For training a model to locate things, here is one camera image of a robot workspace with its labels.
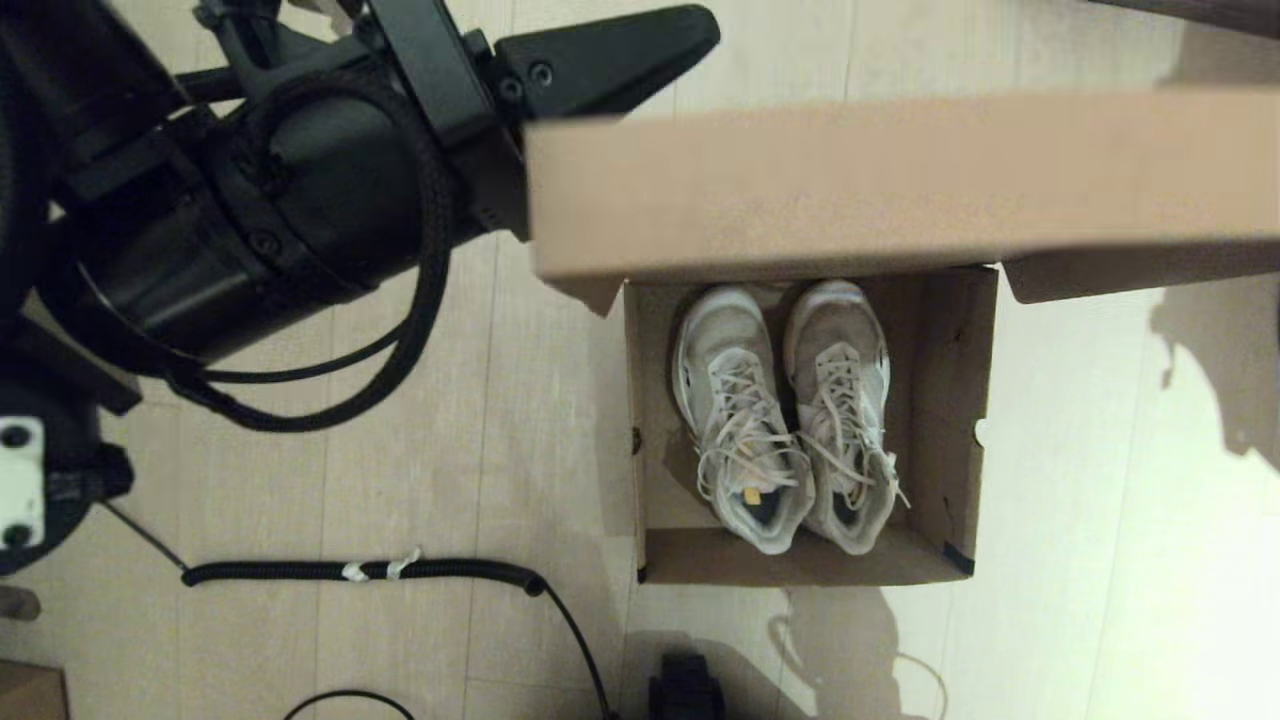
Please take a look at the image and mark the brown cardboard shoe box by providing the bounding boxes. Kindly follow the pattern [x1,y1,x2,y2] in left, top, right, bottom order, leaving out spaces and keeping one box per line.
[524,85,1280,587]

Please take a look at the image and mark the white lace-up sneaker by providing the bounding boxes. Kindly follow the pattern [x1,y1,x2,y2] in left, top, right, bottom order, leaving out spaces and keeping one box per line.
[783,278,912,557]
[671,285,817,557]

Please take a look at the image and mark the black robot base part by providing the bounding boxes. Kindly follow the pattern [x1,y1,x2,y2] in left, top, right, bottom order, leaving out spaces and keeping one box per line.
[648,653,726,720]

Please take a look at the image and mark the brown cardboard piece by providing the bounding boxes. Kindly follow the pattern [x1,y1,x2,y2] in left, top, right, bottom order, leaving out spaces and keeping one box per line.
[0,660,70,720]

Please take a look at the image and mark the dark wooden furniture edge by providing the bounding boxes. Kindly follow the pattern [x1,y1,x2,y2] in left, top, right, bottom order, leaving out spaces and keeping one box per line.
[1085,0,1280,39]

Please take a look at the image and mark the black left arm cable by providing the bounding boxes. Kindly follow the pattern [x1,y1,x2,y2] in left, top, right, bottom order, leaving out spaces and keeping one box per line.
[40,68,453,434]

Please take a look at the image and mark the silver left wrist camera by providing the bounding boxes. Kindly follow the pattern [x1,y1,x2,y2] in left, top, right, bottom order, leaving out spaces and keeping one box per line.
[285,0,366,25]

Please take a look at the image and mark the black corrugated cable conduit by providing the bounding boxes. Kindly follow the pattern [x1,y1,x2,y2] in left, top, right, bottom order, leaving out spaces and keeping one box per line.
[181,555,616,720]

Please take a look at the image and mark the thin red black wire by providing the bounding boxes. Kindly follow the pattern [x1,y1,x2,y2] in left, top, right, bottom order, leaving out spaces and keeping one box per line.
[100,500,189,573]

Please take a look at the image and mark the thin black floor cable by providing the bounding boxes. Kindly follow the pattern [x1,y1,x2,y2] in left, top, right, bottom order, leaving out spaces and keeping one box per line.
[283,688,416,720]

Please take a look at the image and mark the thin white floor cable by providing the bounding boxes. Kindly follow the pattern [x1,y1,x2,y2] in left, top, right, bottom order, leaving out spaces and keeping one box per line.
[768,598,948,720]

